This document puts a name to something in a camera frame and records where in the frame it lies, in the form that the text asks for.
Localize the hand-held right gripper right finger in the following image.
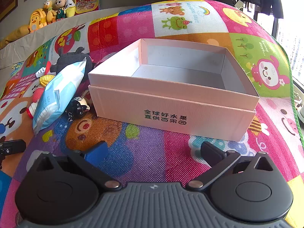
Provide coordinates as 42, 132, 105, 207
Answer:
186, 142, 274, 192

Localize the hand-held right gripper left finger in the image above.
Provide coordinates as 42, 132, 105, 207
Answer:
36, 141, 120, 190

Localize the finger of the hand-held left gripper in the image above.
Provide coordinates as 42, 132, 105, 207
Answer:
0, 140, 26, 169

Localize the white bottle with red cap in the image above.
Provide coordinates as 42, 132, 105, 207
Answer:
26, 101, 40, 119

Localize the black haired doll keychain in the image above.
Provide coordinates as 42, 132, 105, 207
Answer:
65, 97, 91, 124

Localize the pink cardboard box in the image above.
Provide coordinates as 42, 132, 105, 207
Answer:
88, 38, 260, 142

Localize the blue white wipes packet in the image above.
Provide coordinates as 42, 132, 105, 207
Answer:
32, 57, 87, 136

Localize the yellow corn toy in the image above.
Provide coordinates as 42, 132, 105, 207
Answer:
39, 74, 56, 87

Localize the black plush toy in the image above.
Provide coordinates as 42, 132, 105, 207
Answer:
50, 47, 95, 84

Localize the colourful cartoon play mat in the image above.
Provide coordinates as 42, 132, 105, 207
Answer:
0, 0, 304, 228

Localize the beige sofa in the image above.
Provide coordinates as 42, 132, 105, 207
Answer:
0, 6, 138, 70

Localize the long yellow plush toy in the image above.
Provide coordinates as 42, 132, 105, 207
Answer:
0, 25, 31, 49

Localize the orange deer plush toy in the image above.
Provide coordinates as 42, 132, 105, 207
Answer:
43, 0, 57, 24

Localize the banana plush toy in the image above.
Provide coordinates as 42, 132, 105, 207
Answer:
65, 0, 76, 17

